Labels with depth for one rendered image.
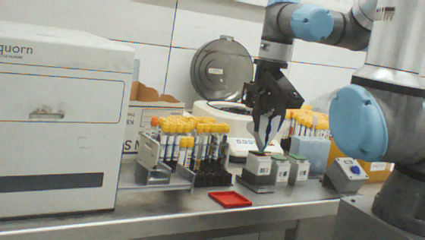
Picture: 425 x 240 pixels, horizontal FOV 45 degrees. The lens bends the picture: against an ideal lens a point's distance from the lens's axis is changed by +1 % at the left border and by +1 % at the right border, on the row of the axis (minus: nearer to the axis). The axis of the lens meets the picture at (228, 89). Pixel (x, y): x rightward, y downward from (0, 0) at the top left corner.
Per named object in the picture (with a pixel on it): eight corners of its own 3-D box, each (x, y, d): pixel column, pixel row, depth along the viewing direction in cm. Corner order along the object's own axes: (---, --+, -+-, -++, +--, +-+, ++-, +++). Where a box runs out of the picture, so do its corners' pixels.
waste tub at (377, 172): (360, 184, 137) (368, 149, 136) (322, 168, 147) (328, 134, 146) (389, 181, 146) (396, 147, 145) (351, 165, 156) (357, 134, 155)
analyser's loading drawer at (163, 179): (95, 200, 92) (99, 172, 91) (83, 187, 97) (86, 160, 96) (193, 193, 104) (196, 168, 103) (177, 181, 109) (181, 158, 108)
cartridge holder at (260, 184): (257, 193, 116) (259, 178, 116) (234, 179, 123) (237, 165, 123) (275, 192, 119) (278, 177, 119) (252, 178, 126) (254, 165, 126)
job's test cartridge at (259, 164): (255, 184, 118) (259, 157, 117) (243, 177, 122) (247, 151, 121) (268, 183, 120) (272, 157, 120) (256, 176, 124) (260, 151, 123)
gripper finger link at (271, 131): (259, 145, 126) (266, 108, 124) (274, 152, 121) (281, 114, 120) (249, 145, 124) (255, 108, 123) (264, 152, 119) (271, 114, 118)
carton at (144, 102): (86, 160, 119) (94, 97, 117) (51, 127, 142) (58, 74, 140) (178, 158, 134) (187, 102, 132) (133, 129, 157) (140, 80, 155)
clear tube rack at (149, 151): (154, 173, 118) (158, 143, 117) (136, 160, 126) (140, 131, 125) (227, 170, 130) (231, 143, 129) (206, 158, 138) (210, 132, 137)
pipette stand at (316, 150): (297, 178, 133) (303, 140, 132) (282, 169, 140) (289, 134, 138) (327, 178, 138) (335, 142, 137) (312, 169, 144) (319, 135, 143)
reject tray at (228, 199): (225, 208, 104) (225, 204, 104) (207, 195, 109) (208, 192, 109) (251, 205, 108) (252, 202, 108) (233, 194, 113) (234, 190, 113)
